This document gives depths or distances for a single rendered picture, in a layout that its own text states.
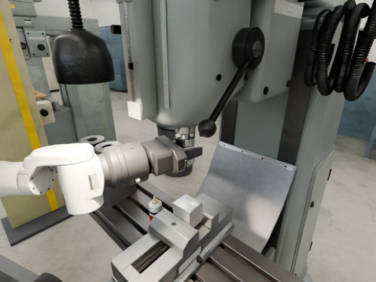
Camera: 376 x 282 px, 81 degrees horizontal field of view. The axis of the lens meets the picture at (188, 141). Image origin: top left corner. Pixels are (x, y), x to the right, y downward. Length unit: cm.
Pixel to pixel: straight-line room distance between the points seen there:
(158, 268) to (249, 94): 43
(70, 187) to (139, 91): 20
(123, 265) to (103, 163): 26
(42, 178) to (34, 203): 192
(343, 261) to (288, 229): 122
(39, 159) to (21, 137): 172
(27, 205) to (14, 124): 72
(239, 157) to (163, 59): 59
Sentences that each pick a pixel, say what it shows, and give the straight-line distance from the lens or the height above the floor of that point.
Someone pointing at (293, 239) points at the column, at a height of 77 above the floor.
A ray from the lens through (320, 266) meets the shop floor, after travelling 207.
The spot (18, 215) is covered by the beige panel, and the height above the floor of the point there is 14.
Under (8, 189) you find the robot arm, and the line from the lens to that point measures 53.
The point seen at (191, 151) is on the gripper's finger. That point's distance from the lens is 50.
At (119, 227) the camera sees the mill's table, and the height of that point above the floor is 93.
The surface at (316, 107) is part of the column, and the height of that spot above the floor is 129.
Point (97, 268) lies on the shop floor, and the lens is 193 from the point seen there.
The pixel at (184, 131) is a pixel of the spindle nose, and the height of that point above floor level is 129.
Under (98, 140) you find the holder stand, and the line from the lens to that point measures 89.
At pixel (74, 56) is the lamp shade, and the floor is 145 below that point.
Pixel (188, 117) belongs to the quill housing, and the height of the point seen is 134.
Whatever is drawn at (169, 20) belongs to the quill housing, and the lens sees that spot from 38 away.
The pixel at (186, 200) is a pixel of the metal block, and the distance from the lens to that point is 62.
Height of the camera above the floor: 146
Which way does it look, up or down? 23 degrees down
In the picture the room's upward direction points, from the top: straight up
